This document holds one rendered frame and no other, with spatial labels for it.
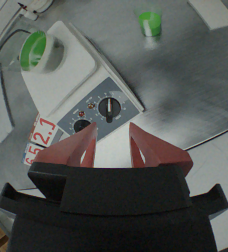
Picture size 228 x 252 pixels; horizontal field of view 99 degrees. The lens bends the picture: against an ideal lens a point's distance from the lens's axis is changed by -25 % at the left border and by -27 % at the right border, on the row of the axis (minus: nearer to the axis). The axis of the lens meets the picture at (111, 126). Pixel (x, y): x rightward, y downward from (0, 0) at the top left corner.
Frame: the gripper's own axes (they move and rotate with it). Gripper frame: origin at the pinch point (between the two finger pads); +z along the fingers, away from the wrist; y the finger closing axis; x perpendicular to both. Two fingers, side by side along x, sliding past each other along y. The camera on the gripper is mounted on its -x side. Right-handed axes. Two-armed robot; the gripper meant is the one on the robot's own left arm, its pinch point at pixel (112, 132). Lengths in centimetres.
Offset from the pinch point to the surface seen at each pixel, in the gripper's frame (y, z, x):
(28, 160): 24.0, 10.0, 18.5
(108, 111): 0.5, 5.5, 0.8
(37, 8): 21.4, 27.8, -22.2
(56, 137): 13.1, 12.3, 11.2
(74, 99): 5.5, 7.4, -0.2
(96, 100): 2.3, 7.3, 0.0
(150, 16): -6.1, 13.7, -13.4
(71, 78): 5.4, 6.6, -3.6
